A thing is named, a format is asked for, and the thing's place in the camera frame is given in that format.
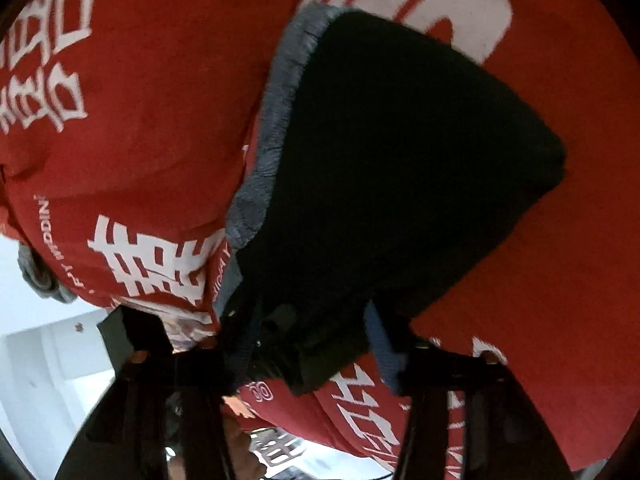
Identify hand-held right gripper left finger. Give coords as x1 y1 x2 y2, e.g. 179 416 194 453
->
55 304 262 480

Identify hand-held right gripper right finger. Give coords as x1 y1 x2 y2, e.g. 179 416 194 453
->
362 300 576 480

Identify black and grey pants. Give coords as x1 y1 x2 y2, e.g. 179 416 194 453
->
225 2 569 396

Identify person's left hand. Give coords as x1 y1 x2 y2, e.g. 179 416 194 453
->
224 395 267 480

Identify grey cloth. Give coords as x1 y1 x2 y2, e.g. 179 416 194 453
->
17 241 77 306

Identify red printed bedsheet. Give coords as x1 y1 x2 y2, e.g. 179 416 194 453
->
0 0 640 480

